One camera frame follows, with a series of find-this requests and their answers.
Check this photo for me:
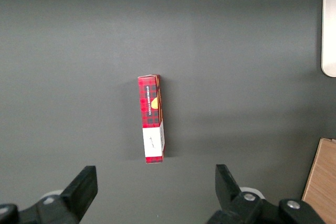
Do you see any oak wooden drawer cabinet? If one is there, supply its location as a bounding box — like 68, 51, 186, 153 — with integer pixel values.
301, 137, 336, 224

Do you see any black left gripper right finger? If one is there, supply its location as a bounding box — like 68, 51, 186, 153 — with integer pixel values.
206, 164, 325, 224

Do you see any beige plastic tray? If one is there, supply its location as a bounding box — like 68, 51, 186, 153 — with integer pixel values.
320, 0, 336, 78

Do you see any red tartan shortbread box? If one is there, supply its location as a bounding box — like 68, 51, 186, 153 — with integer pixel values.
137, 73, 167, 165

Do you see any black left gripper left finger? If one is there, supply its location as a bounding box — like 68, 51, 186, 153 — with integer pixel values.
0, 165, 99, 224

